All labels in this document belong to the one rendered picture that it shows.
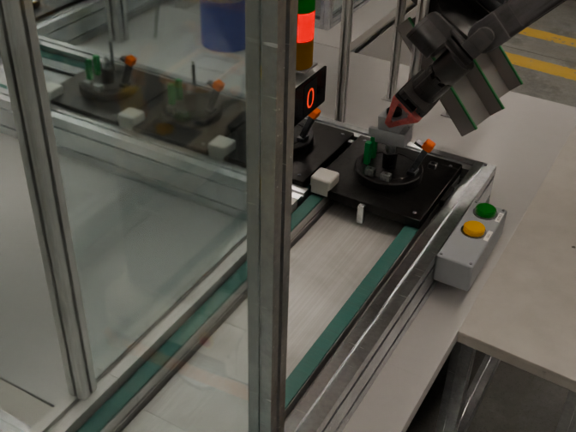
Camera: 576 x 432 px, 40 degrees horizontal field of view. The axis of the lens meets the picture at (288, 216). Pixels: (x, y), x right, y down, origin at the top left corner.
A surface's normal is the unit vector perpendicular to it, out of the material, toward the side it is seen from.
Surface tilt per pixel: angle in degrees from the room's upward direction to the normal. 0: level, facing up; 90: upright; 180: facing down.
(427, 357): 0
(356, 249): 0
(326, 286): 0
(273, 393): 90
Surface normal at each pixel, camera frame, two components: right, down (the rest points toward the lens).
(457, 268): -0.50, 0.50
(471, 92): 0.56, -0.30
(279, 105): 0.87, 0.30
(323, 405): 0.03, -0.82
